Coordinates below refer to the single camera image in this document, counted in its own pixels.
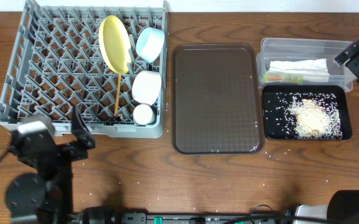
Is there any white paper napkin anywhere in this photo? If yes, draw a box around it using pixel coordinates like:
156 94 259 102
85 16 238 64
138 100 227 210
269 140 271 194
266 58 330 82

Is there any wooden chopstick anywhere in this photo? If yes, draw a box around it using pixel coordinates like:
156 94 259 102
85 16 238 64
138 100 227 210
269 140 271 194
114 73 122 117

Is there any white plastic cup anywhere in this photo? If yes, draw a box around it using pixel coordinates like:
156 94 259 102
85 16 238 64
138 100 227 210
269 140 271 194
133 105 156 126

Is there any green orange snack wrapper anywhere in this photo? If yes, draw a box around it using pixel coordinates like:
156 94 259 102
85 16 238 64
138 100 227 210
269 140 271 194
262 73 304 85

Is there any white round bowl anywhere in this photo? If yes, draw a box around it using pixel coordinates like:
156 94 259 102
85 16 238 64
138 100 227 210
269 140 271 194
132 70 162 106

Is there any rice food scraps pile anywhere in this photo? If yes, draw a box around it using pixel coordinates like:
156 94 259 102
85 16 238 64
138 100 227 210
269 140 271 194
264 91 343 140

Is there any yellow round plate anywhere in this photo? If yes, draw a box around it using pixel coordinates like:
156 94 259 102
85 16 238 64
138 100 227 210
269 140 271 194
98 15 132 75

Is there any light blue round bowl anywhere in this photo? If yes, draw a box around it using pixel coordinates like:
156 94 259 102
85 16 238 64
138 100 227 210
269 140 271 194
136 27 165 63

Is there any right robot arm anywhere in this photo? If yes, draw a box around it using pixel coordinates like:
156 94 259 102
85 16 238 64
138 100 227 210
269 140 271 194
293 39 359 224

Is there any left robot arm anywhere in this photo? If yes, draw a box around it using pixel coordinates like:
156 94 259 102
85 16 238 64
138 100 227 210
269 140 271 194
5 106 96 223

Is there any clear plastic waste bin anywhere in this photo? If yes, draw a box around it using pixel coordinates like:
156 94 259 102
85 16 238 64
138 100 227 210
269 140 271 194
256 38 356 92

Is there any black rectangular waste tray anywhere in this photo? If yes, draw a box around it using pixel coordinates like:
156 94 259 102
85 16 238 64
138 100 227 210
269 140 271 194
262 85 353 140

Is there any grey plastic dish rack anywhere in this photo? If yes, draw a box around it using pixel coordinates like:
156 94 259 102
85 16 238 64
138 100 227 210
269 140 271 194
0 1 169 138

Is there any dark brown serving tray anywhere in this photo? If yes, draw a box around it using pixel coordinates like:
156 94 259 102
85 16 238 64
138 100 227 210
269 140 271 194
172 44 265 155

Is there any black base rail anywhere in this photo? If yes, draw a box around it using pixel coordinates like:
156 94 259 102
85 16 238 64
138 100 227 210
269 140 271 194
70 207 294 224

